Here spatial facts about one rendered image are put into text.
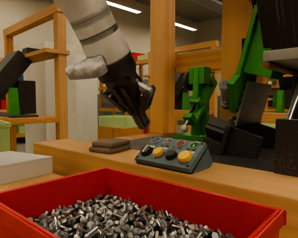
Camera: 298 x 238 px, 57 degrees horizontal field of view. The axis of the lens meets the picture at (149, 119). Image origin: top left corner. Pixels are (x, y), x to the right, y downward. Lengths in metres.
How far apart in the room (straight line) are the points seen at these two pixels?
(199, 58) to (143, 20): 9.45
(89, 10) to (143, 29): 10.19
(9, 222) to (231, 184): 0.34
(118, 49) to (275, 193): 0.34
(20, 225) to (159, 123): 1.09
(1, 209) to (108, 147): 0.43
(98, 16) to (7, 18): 7.61
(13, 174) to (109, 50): 0.41
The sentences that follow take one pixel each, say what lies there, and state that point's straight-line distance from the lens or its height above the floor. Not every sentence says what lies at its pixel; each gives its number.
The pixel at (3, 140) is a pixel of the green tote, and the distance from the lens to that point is 1.18.
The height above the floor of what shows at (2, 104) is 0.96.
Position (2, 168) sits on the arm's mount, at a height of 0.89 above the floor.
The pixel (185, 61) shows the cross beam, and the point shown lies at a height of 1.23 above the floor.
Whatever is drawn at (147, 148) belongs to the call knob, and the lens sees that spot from 0.62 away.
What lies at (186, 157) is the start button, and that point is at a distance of 0.55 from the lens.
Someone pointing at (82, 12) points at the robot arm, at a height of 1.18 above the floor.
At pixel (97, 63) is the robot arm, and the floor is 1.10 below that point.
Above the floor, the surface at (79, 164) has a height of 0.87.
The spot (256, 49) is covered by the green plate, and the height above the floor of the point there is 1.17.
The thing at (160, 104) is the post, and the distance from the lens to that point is 1.35.
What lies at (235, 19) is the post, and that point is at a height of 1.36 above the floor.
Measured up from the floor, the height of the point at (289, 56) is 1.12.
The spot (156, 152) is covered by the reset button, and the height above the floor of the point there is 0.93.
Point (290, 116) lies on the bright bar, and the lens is 0.61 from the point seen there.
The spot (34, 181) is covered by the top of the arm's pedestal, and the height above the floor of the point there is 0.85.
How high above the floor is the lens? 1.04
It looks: 4 degrees down
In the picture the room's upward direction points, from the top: straight up
